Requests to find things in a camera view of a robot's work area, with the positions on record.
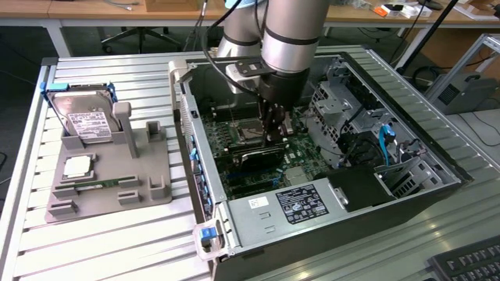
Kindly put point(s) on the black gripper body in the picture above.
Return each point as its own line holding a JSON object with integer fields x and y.
{"x": 283, "y": 87}

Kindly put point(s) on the graphics card with black fan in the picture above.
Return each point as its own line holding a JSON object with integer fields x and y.
{"x": 262, "y": 159}

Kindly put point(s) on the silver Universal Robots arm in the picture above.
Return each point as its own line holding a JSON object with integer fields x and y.
{"x": 288, "y": 52}

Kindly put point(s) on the metal socket cover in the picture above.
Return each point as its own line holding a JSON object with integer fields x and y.
{"x": 288, "y": 126}

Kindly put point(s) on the CPU socket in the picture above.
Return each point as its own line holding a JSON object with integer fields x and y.
{"x": 248, "y": 133}

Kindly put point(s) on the installed black RAM stick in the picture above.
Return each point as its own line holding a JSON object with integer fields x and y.
{"x": 244, "y": 146}

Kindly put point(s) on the black RAM slot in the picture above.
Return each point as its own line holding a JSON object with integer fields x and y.
{"x": 238, "y": 115}
{"x": 234, "y": 109}

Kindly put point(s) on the thin locking lever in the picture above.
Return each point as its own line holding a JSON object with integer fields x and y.
{"x": 232, "y": 114}

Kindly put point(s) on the green motherboard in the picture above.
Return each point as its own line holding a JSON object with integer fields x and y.
{"x": 304, "y": 152}

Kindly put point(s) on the silver metal disk bay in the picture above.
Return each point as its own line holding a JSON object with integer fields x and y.
{"x": 332, "y": 105}

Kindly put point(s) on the silver chipset heatsink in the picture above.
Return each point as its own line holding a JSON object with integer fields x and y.
{"x": 295, "y": 176}

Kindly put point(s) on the black expansion slot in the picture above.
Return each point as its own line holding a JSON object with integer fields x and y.
{"x": 254, "y": 188}

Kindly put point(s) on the wooden desk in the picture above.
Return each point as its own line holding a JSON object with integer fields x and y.
{"x": 351, "y": 16}
{"x": 23, "y": 11}

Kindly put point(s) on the black plastic shroud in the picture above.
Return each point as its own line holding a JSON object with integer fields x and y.
{"x": 359, "y": 190}

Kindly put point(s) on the silver power supply unit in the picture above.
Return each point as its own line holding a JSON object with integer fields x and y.
{"x": 254, "y": 222}

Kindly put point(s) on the small orange box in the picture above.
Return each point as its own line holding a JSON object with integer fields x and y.
{"x": 380, "y": 11}

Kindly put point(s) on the silver vented disk bay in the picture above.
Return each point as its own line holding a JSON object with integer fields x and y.
{"x": 406, "y": 184}

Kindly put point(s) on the blue case latch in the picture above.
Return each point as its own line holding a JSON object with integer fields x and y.
{"x": 207, "y": 235}

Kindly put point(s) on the black office chair base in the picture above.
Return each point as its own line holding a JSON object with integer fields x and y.
{"x": 140, "y": 35}

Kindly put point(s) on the brown cardboard box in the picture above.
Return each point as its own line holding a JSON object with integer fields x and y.
{"x": 168, "y": 4}

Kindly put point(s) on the black open PC case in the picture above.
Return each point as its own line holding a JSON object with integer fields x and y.
{"x": 351, "y": 234}

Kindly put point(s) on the black stand pole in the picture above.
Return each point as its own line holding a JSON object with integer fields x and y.
{"x": 430, "y": 32}

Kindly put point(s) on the grey plastic parts rack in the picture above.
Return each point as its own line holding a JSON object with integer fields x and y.
{"x": 114, "y": 164}

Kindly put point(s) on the small white box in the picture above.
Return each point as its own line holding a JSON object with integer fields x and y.
{"x": 416, "y": 12}

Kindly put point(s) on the grey metal cabinet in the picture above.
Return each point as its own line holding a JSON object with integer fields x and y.
{"x": 468, "y": 96}

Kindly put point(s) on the hard disk with blue carrier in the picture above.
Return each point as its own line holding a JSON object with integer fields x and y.
{"x": 86, "y": 108}

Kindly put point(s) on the green RAM stick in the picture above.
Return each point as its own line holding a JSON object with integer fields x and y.
{"x": 98, "y": 184}

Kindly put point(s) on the silver CPU chip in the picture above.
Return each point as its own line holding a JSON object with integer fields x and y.
{"x": 78, "y": 167}

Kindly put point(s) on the black keyboard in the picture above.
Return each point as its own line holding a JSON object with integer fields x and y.
{"x": 468, "y": 263}

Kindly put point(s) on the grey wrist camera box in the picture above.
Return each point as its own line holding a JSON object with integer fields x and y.
{"x": 244, "y": 80}

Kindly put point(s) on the aluminium profile frame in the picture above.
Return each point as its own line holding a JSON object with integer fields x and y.
{"x": 464, "y": 61}

